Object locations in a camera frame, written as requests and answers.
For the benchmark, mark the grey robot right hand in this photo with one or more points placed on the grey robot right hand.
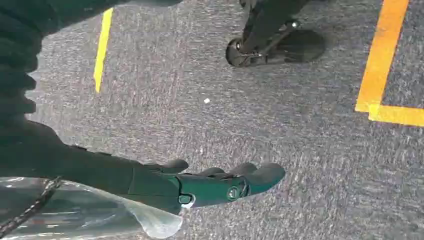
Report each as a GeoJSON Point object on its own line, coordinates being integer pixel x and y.
{"type": "Point", "coordinates": [159, 188]}

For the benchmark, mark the clear plastic sheet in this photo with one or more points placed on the clear plastic sheet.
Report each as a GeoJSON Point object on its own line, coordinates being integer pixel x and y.
{"type": "Point", "coordinates": [99, 215]}

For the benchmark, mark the small white floor scrap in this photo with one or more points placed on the small white floor scrap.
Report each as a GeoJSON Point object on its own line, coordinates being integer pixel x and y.
{"type": "Point", "coordinates": [207, 100]}

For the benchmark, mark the black caster wheel leg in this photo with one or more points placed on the black caster wheel leg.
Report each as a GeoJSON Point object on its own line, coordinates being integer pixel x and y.
{"type": "Point", "coordinates": [255, 33]}

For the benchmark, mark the robot right arm ribbed sleeve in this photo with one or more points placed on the robot right arm ribbed sleeve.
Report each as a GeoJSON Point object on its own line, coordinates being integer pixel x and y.
{"type": "Point", "coordinates": [15, 49]}

